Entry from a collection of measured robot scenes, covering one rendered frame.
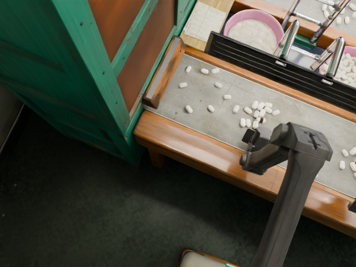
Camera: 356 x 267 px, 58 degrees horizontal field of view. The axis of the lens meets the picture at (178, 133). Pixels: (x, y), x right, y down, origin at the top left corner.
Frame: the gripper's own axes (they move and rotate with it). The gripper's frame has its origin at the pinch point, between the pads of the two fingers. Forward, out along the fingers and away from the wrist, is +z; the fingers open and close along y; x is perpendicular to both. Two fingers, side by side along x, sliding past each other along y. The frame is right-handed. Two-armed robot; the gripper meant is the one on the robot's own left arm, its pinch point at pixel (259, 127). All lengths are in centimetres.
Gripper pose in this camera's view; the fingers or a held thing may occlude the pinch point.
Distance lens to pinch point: 134.9
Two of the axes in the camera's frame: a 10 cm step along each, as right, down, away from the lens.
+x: -2.8, 7.5, 5.9
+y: -9.1, -4.1, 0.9
